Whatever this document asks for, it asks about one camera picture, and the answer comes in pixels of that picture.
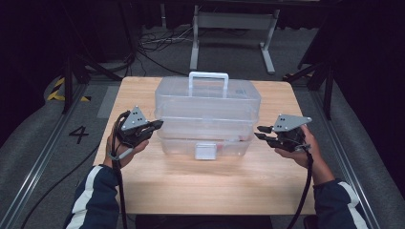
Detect hand-held gripper cable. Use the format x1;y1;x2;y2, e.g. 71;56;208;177
109;110;129;229
285;144;314;229

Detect clear plastic storage box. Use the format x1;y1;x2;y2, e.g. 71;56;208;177
154;71;263;161

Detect person's right hand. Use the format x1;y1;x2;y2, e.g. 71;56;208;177
274;123;336;187

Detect right hand-held gripper cable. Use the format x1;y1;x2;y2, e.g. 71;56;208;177
285;144;314;229

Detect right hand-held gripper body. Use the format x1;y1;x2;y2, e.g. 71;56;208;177
268;114;313;154

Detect left hand-held gripper cable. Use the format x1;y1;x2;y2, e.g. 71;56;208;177
109;110;129;229

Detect person's left hand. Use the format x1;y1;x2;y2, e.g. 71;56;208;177
102;132;150;170

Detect grey metal desk frame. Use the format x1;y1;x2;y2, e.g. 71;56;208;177
189;4;281;75

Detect bundle of floor cables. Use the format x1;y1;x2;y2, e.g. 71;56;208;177
136;24;196;77

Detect black metal stand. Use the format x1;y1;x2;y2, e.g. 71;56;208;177
61;52;124;115
282;60;336;121

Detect black floor cable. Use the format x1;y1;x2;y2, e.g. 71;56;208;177
19;142;102;229

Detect red and white tube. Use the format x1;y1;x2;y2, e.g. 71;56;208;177
216;135;255;151

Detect metal floor rail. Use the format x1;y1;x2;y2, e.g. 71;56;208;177
0;83;89;229
309;90;382;229

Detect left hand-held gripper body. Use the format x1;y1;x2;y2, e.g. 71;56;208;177
114;105;151;150

